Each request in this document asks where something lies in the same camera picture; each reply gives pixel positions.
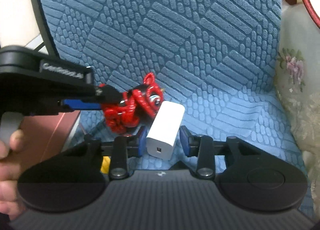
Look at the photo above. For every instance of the yellow handled screwdriver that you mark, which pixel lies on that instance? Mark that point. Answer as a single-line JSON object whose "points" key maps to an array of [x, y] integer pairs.
{"points": [[105, 165]]}

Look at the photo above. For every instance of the red black lion figurine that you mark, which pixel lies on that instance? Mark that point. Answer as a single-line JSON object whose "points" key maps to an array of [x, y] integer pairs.
{"points": [[145, 98]]}

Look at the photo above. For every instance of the floral beige cushion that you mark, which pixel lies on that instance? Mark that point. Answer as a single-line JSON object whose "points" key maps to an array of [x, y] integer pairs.
{"points": [[297, 86]]}

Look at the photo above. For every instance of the pink cardboard box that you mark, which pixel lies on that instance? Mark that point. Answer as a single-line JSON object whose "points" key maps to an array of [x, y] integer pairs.
{"points": [[46, 135]]}

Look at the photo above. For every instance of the white USB wall charger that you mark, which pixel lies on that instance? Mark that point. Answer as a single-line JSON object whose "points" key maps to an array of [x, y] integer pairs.
{"points": [[161, 138]]}

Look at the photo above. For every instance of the blue textured sofa cover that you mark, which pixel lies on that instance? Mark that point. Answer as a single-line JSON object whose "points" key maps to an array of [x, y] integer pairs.
{"points": [[215, 57]]}

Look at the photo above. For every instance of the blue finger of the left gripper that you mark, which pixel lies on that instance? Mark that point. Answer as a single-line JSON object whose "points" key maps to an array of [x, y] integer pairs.
{"points": [[71, 104]]}

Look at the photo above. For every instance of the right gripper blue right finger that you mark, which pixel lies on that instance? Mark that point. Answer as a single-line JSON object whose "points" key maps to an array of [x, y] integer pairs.
{"points": [[191, 143]]}

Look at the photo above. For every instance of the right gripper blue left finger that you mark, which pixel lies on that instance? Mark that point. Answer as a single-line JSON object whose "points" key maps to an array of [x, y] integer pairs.
{"points": [[135, 144]]}

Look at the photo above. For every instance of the person's left hand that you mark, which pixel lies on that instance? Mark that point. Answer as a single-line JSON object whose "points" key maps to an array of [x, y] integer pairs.
{"points": [[10, 172]]}

